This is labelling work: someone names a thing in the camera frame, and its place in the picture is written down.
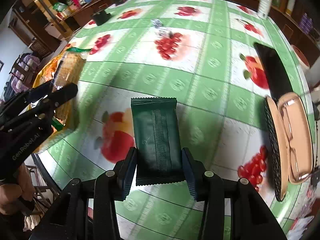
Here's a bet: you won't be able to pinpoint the purple bedding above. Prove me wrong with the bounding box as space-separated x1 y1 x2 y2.
19 54 40 85

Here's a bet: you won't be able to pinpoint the white and red container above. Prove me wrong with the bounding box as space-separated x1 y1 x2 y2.
291 44 311 68

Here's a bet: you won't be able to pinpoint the sandwich biscuit packet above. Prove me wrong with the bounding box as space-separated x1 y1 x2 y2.
47 46 88 133

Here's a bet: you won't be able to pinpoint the yellow and white bottle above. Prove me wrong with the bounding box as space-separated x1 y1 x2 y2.
285 0 297 15

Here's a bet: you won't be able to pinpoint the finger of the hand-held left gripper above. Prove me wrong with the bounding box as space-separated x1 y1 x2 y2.
0 82 54 117
0 83 78 136

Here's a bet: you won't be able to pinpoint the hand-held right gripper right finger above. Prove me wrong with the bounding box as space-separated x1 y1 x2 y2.
182 147 288 240

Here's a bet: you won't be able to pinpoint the eyeglasses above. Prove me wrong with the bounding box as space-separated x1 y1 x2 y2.
281 97 313 180

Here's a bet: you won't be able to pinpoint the person's left hand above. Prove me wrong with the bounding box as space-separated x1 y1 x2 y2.
0 164 35 215

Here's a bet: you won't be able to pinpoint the dark green snack packet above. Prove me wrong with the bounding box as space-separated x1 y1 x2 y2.
130 97 187 187

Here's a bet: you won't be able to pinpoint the black phone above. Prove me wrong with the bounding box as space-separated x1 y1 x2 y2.
253 42 294 103

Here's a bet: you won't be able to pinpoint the wooden stool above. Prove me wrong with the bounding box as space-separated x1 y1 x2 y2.
25 164 59 205

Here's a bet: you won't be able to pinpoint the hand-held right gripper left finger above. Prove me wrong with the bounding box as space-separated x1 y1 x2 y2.
29 147 138 240

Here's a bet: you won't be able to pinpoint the orange snack packet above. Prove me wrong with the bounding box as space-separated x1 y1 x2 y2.
40 57 60 82

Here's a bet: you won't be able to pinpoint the wooden chair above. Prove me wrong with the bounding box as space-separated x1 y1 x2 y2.
2 55 28 100

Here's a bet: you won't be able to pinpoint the small silver candy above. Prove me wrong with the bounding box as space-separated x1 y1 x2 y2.
156 29 174 39

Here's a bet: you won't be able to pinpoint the pink open glasses case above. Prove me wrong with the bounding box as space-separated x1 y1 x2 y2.
264 92 314 202

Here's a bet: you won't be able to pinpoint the purple boxes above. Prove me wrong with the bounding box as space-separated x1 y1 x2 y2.
300 13 314 34

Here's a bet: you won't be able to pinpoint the yellow snack bag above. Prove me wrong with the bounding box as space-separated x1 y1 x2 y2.
31 55 80 154

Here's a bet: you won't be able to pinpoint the green fruit-print tablecloth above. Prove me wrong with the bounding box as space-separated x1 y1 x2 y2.
32 0 320 240

